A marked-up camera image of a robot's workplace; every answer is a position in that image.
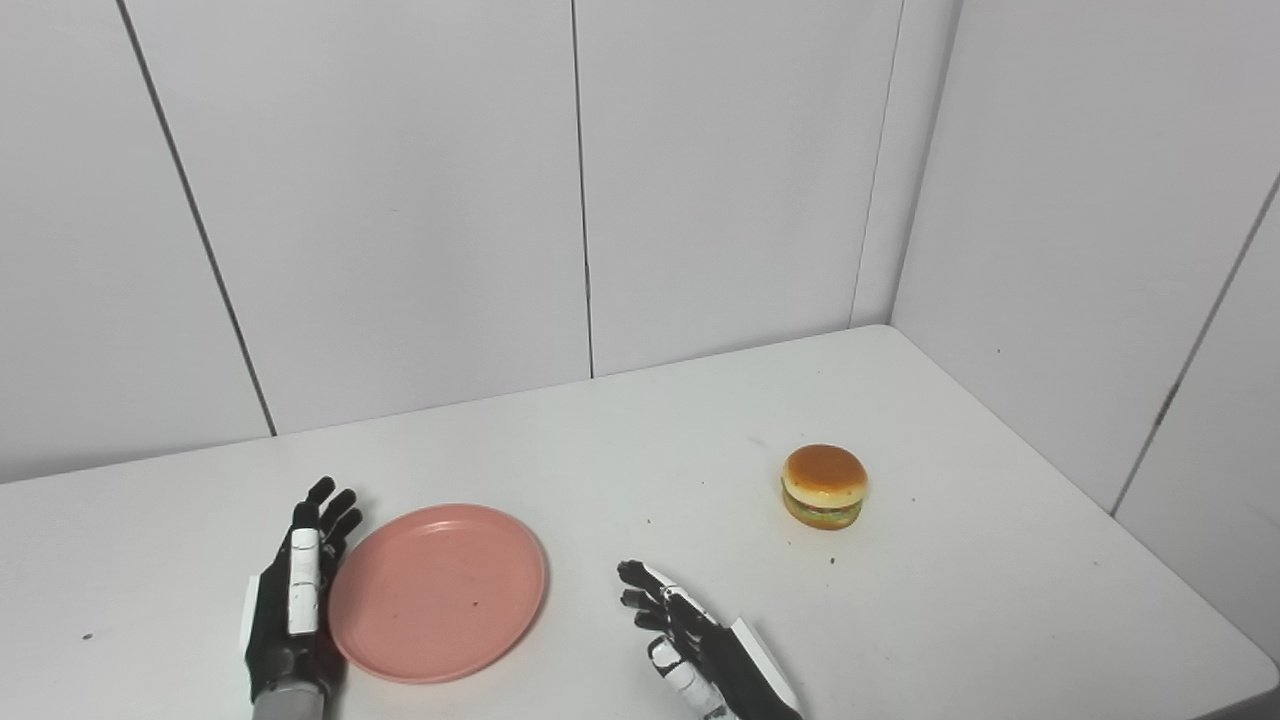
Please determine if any toy hamburger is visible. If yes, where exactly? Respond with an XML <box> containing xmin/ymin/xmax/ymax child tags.
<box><xmin>781</xmin><ymin>444</ymin><xmax>870</xmax><ymax>532</ymax></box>

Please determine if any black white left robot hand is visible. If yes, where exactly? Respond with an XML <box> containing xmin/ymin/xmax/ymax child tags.
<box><xmin>242</xmin><ymin>476</ymin><xmax>365</xmax><ymax>693</ymax></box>

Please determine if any pink round plate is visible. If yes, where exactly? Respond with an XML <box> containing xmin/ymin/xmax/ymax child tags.
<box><xmin>327</xmin><ymin>503</ymin><xmax>549</xmax><ymax>686</ymax></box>

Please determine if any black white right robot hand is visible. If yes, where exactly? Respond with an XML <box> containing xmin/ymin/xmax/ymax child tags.
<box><xmin>616</xmin><ymin>559</ymin><xmax>807</xmax><ymax>720</ymax></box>

